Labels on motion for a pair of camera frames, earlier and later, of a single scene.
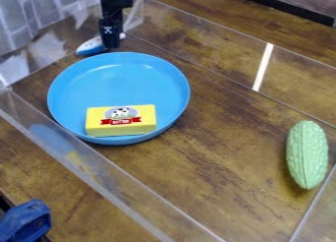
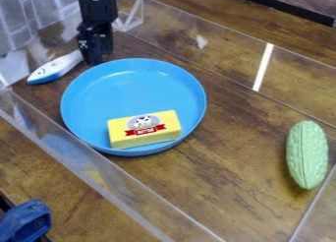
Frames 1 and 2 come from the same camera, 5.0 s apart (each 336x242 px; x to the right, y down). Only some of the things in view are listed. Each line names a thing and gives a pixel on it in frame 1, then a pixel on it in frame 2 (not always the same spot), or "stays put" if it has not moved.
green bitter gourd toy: x=307 y=153 stays put
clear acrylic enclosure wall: x=271 y=73 stays put
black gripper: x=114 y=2 -> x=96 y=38
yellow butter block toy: x=122 y=120 -> x=140 y=130
